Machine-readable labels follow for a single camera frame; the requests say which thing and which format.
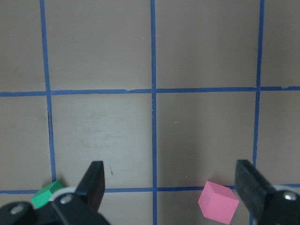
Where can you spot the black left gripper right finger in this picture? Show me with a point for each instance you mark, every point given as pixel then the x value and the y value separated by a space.
pixel 253 189

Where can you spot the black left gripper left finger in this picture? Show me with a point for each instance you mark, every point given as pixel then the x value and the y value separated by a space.
pixel 91 188

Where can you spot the pink cube centre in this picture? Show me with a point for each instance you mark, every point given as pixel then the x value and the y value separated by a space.
pixel 218 203

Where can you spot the green cube far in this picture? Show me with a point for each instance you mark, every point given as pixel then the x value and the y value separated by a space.
pixel 42 197

